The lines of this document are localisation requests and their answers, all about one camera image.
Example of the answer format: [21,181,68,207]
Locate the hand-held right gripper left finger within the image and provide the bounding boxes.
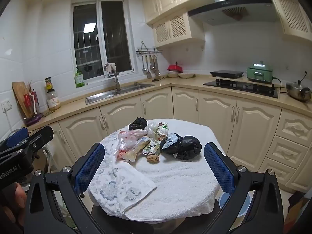
[24,142,108,234]

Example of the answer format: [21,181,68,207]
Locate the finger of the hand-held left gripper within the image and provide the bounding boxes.
[0,127,30,152]
[0,125,54,157]

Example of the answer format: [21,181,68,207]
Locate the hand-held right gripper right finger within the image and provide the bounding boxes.
[202,141,284,234]

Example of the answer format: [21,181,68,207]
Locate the blue plastic bucket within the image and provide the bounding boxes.
[218,192,251,219]

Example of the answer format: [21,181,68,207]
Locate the pink plastic bag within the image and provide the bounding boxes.
[114,129,148,160]

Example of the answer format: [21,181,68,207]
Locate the red floral carton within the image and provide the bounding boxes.
[156,121,170,140]

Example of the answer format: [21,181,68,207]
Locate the person's left hand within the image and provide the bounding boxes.
[0,182,27,227]

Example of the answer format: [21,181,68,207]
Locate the purple utensil holder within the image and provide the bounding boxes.
[23,113,44,127]

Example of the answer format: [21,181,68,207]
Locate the glass jar white lid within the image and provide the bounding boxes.
[46,89,61,110]

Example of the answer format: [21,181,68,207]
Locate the large black plastic bag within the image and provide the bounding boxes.
[161,135,203,161]

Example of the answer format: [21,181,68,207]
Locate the wooden cutting board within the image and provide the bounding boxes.
[12,81,33,118]

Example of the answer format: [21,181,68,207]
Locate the floral print towel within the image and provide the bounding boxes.
[87,134,158,214]

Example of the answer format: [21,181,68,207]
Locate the white terry towel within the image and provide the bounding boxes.
[97,119,226,225]

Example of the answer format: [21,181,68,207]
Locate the beige long snack wrapper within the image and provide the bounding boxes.
[121,136,151,163]

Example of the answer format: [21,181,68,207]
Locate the cream lower cabinets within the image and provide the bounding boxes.
[23,84,312,193]

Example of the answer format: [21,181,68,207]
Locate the silver foil packet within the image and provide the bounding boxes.
[160,133,179,150]

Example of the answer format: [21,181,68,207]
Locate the green white snack wrapper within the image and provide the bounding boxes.
[142,140,160,156]

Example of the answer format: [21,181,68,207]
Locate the small black plastic bag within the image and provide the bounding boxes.
[128,117,148,131]

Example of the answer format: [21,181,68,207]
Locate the green detergent bottle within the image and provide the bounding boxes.
[74,67,85,88]

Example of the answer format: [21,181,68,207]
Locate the steel kitchen sink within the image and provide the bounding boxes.
[85,83,156,105]

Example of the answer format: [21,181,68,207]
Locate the black gas stove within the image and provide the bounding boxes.
[203,80,278,99]

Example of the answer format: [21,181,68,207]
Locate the steel faucet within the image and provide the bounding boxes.
[104,63,121,94]

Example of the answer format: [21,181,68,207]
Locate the black induction cooker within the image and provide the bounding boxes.
[210,70,244,79]

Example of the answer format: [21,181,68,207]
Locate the green electric pot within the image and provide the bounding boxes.
[246,61,273,83]

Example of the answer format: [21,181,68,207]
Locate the steel spatula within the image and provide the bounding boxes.
[145,55,152,79]

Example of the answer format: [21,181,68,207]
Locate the steel cooking pot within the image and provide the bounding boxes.
[286,71,312,102]

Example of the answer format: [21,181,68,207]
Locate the white framed window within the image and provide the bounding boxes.
[71,0,136,81]

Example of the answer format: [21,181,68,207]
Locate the cream lattice door cabinet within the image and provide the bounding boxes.
[152,12,206,48]
[269,0,312,43]

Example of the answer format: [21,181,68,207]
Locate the black range hood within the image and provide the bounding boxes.
[188,0,279,26]

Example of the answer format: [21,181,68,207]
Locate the white metal frame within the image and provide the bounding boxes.
[43,148,58,174]

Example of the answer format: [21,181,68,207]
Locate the white wall outlet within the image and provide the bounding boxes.
[1,99,12,113]

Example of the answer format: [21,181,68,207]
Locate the red handled utensil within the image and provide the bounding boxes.
[24,91,38,116]

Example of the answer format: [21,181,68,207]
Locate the black power cable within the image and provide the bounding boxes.
[272,77,289,93]

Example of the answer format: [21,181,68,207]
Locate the steel wall utensil rack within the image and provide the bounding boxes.
[136,41,163,55]

